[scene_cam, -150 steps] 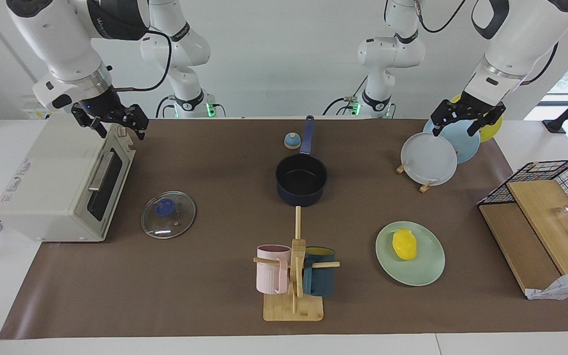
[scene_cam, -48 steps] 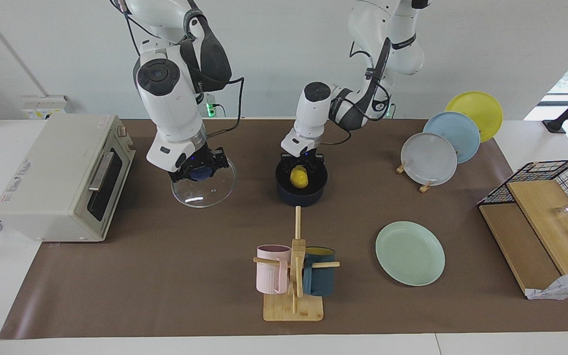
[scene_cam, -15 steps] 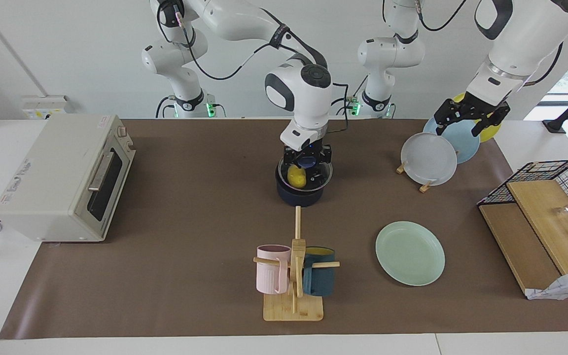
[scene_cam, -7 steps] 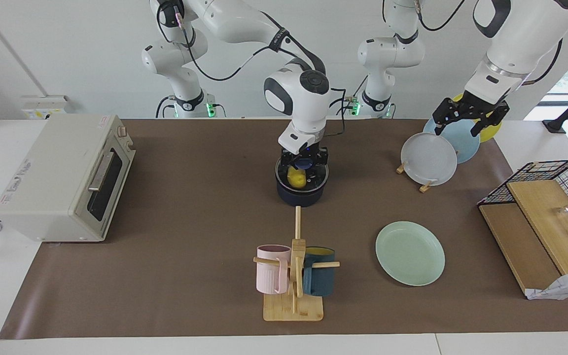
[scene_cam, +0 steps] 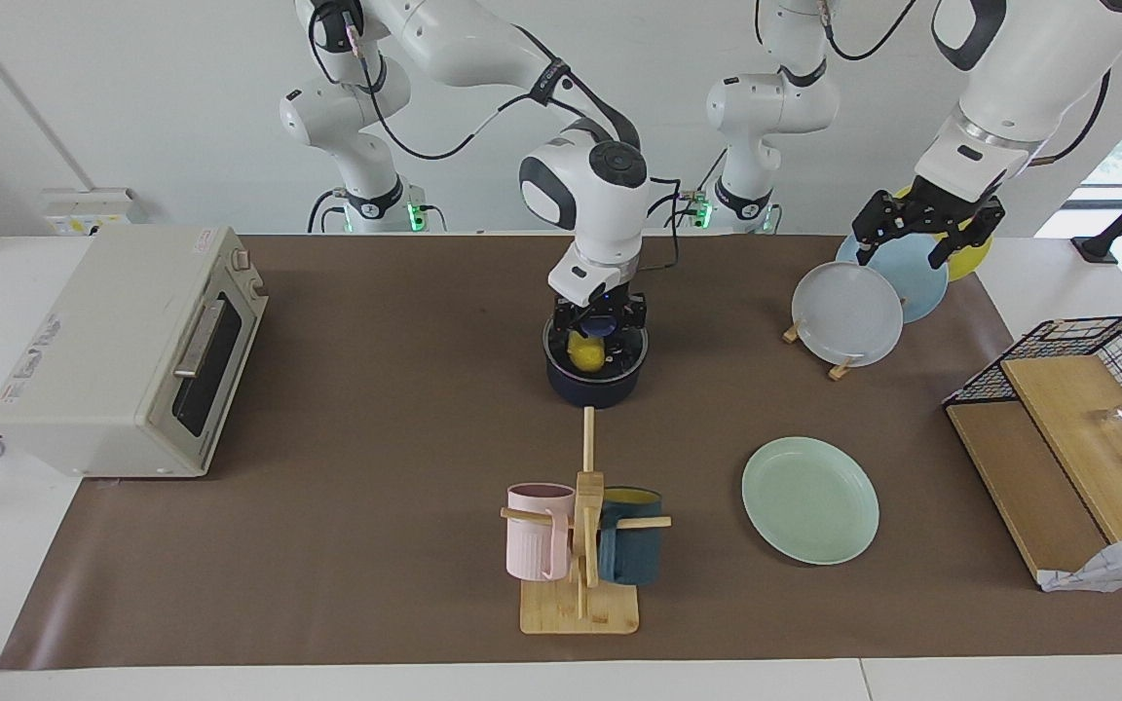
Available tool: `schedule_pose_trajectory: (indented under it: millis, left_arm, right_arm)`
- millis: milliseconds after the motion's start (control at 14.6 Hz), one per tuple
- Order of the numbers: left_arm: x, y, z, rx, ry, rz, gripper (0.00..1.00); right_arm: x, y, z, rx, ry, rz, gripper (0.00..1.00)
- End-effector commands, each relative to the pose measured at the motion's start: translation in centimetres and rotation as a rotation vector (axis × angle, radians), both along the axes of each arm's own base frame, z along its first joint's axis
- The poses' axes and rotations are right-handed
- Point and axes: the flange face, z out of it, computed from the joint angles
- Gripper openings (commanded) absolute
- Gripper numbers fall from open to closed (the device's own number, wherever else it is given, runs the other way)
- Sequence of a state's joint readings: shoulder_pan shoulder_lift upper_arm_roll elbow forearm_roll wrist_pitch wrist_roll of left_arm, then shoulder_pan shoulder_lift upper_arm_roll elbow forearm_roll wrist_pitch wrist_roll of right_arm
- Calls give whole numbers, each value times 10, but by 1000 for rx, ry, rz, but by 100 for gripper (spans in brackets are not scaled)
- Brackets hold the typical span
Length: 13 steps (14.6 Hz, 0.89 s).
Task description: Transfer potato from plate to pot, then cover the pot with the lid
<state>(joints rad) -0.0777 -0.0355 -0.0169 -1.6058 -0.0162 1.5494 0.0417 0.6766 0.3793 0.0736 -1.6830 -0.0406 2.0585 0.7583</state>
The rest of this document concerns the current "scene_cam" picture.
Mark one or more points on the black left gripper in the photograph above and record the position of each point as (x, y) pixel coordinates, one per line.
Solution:
(936, 207)

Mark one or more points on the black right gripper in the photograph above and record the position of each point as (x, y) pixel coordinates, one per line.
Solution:
(600, 300)

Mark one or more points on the glass lid with blue knob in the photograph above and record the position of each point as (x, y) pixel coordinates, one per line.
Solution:
(602, 324)

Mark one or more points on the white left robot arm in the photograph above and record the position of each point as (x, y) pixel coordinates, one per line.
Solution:
(1028, 68)

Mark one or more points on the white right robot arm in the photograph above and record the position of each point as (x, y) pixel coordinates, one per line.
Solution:
(483, 49)

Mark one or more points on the light blue plate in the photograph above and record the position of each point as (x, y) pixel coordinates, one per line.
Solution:
(921, 282)

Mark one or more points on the yellow plate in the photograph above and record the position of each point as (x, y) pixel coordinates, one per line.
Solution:
(972, 261)

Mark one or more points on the grey plate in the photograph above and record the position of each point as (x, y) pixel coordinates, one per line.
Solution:
(848, 316)

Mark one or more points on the wooden plate rack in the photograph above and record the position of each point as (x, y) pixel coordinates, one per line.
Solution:
(839, 371)

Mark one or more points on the light green plate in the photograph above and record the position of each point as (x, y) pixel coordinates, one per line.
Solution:
(809, 501)

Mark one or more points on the pink mug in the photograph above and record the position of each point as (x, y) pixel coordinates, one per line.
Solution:
(537, 535)

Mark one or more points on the dark teal mug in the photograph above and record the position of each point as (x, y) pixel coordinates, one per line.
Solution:
(631, 555)

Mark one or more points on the wooden mug rack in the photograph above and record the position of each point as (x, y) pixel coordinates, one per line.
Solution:
(580, 608)

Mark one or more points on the brown table mat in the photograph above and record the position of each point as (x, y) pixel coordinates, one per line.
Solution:
(405, 545)

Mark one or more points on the white checked cloth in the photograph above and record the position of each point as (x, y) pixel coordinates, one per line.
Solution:
(1116, 565)

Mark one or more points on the cream toaster oven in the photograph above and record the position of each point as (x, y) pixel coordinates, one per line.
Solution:
(93, 360)

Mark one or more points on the white wall socket box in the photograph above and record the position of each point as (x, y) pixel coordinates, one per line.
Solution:
(89, 209)

